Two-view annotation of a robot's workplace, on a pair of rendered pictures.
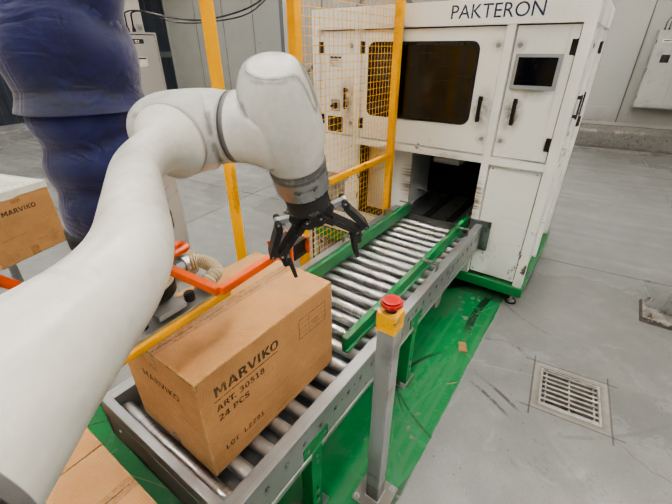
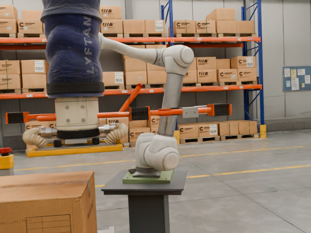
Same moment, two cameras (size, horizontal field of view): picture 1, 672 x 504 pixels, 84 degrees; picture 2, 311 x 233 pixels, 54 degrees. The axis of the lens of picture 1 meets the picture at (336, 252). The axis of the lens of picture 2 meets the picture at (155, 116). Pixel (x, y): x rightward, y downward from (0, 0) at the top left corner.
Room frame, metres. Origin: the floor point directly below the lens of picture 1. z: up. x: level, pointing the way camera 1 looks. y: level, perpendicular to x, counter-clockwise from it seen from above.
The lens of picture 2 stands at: (1.38, 1.65, 1.27)
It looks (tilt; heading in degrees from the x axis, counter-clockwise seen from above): 3 degrees down; 229
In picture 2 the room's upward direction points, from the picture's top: 3 degrees counter-clockwise
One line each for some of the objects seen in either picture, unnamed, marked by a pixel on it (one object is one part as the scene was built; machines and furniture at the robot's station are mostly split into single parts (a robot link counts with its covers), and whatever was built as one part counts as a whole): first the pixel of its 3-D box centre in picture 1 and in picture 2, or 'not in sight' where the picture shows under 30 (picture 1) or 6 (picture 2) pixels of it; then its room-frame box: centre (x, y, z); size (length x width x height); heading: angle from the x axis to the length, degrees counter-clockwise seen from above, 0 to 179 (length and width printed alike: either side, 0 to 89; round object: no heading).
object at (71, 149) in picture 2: not in sight; (77, 145); (0.86, 0.59, 1.11); 0.34 x 0.10 x 0.05; 148
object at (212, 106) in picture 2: not in sight; (218, 109); (0.30, 0.83, 1.22); 0.08 x 0.07 x 0.05; 148
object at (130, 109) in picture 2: not in sight; (139, 113); (0.59, 0.64, 1.22); 0.10 x 0.08 x 0.06; 58
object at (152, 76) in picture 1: (140, 70); not in sight; (1.87, 0.89, 1.62); 0.20 x 0.05 x 0.30; 145
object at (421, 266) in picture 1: (427, 267); not in sight; (1.82, -0.53, 0.60); 1.60 x 0.10 x 0.09; 145
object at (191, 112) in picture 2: not in sight; (188, 112); (0.41, 0.76, 1.21); 0.07 x 0.07 x 0.04; 58
